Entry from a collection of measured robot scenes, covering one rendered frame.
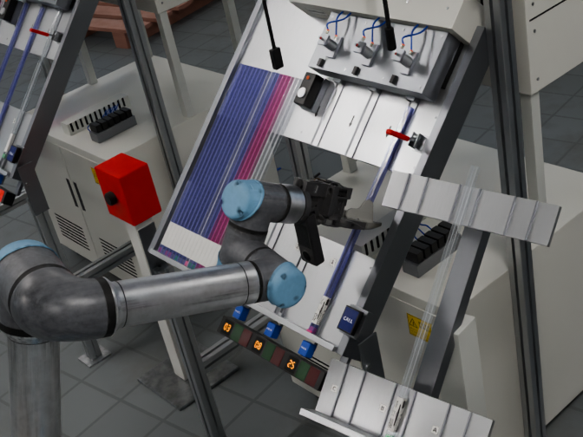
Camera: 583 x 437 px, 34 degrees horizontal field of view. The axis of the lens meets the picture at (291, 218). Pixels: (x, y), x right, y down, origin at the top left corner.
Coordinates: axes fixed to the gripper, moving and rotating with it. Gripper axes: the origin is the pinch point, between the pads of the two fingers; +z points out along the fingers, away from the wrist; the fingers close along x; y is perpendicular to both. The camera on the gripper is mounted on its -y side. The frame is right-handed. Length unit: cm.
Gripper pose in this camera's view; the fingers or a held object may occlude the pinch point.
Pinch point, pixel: (361, 221)
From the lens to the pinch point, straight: 198.1
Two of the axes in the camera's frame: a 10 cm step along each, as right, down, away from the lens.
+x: -6.6, -2.7, 7.0
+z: 7.2, 0.6, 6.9
